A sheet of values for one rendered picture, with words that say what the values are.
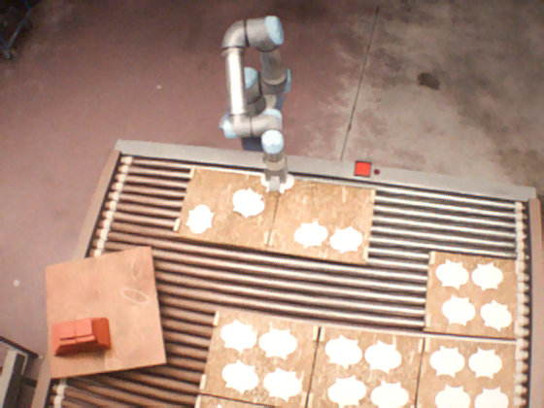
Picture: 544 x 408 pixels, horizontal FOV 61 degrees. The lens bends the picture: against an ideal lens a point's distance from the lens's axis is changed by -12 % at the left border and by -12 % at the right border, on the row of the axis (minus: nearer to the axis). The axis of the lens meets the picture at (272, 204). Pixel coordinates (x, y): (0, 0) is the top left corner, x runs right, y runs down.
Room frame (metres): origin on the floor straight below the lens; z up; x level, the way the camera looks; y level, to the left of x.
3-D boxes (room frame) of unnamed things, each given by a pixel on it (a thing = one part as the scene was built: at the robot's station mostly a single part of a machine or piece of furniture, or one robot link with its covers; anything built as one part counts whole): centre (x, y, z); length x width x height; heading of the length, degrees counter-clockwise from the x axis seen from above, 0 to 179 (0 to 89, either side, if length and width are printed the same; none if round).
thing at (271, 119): (1.21, -0.03, 1.32); 0.11 x 0.11 x 0.08; 84
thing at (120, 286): (0.65, 0.75, 1.03); 0.50 x 0.50 x 0.02; 3
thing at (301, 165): (1.24, -0.26, 0.89); 2.08 x 0.08 x 0.06; 72
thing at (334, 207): (0.97, -0.21, 0.93); 0.41 x 0.35 x 0.02; 71
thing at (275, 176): (1.09, -0.03, 1.17); 0.12 x 0.09 x 0.16; 164
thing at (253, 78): (1.65, 0.03, 1.08); 0.13 x 0.12 x 0.14; 84
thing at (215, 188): (1.10, 0.19, 0.93); 0.41 x 0.35 x 0.02; 72
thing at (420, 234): (0.98, -0.18, 0.90); 1.95 x 0.05 x 0.05; 72
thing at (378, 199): (1.12, -0.22, 0.90); 1.95 x 0.05 x 0.05; 72
